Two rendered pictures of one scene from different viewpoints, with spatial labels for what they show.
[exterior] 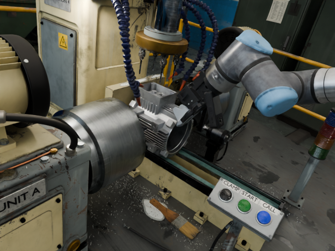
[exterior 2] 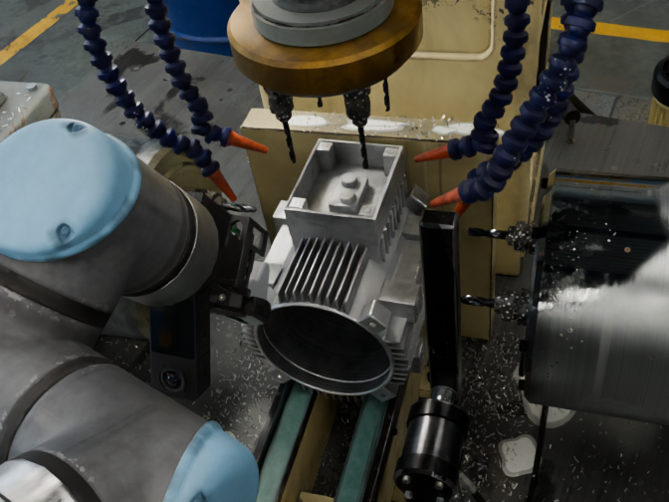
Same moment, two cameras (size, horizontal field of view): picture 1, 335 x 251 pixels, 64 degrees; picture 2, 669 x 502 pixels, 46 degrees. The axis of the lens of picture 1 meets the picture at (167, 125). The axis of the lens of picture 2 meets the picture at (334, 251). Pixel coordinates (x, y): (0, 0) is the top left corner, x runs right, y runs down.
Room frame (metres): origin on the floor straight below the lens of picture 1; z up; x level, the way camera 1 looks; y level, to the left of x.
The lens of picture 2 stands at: (0.82, -0.57, 1.69)
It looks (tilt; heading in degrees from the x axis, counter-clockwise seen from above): 45 degrees down; 82
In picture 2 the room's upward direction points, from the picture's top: 10 degrees counter-clockwise
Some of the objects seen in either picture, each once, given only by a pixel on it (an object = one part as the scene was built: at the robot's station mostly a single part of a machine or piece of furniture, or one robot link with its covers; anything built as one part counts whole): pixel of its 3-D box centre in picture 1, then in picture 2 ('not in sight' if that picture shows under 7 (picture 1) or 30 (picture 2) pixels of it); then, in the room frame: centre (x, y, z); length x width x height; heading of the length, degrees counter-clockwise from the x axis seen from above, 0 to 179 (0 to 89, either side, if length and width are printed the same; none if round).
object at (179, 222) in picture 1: (172, 216); not in sight; (0.67, -0.08, 0.80); 0.21 x 0.05 x 0.01; 55
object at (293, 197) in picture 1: (314, 159); not in sight; (0.89, -0.58, 1.01); 0.08 x 0.08 x 0.42; 58
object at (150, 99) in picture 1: (155, 98); (348, 201); (0.94, 0.07, 1.11); 0.12 x 0.11 x 0.07; 57
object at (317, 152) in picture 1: (319, 150); not in sight; (0.89, -0.58, 1.05); 0.06 x 0.06 x 0.04
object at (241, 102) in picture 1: (222, 96); not in sight; (1.43, -0.27, 0.99); 0.35 x 0.31 x 0.37; 148
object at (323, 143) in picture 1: (324, 140); not in sight; (0.89, -0.58, 1.10); 0.06 x 0.06 x 0.04
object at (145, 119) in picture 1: (159, 124); (348, 284); (0.92, 0.03, 1.01); 0.20 x 0.19 x 0.19; 57
